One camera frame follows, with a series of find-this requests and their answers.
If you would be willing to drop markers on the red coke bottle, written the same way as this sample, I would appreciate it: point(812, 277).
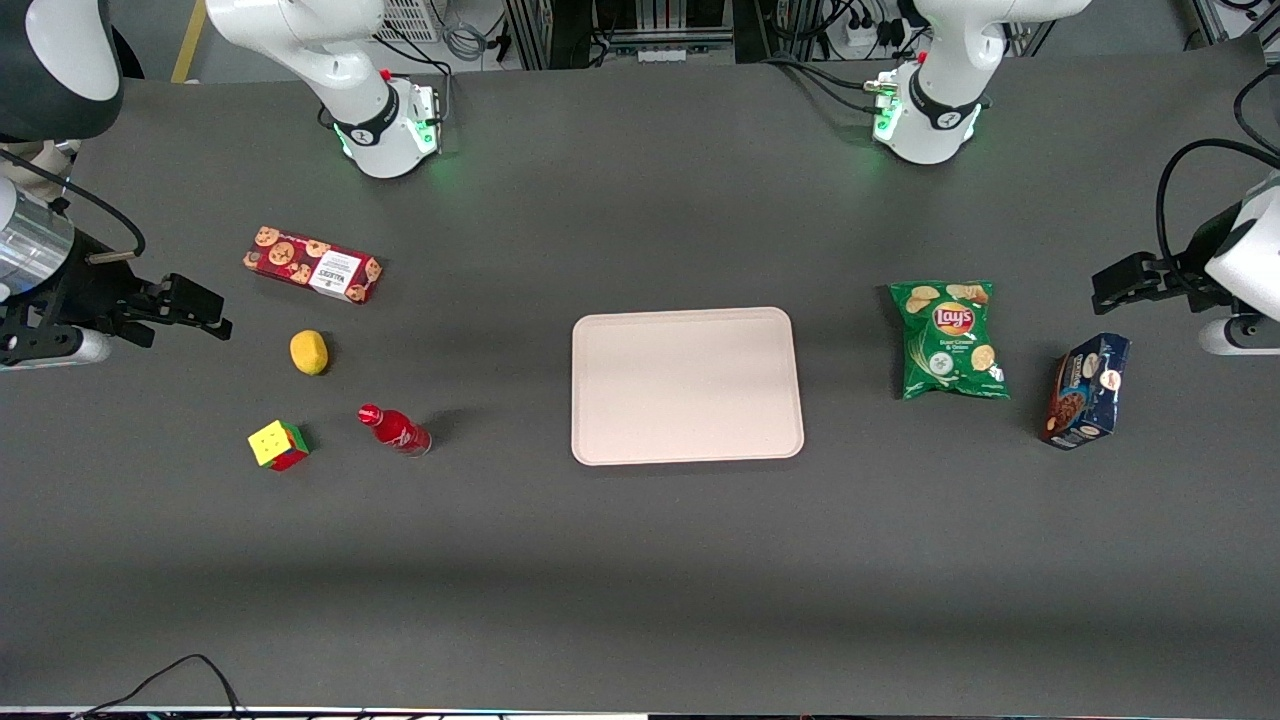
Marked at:
point(396, 430)

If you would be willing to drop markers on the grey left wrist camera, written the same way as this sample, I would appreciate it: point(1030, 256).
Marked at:
point(1240, 338)

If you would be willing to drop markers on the white power strip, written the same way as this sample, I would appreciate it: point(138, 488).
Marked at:
point(860, 35)

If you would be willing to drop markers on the green Lay's chips bag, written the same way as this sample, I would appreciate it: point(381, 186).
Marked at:
point(950, 340)

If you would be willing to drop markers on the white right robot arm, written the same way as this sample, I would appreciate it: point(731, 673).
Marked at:
point(340, 60)

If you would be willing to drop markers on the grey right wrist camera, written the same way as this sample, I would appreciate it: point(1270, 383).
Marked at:
point(70, 347)

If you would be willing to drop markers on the colourful puzzle cube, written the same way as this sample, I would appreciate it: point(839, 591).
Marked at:
point(277, 445)

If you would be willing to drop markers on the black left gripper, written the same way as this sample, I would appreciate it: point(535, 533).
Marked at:
point(1186, 271)

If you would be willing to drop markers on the white perforated box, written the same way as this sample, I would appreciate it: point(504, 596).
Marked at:
point(410, 18)

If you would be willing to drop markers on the dark blue cookie box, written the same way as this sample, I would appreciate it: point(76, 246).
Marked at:
point(1087, 390)

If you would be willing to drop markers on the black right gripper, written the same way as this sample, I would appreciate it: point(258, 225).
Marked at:
point(88, 290)

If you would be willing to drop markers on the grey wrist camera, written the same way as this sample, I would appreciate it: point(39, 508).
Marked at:
point(1240, 338)
point(70, 347)

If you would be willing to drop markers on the red cookie box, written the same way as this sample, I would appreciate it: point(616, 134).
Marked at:
point(312, 265)

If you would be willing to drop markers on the yellow lemon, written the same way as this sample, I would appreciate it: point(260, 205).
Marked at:
point(309, 352)

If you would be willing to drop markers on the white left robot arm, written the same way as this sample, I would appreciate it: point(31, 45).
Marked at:
point(945, 90)

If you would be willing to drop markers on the beige plastic tray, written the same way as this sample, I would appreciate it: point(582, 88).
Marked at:
point(686, 385)

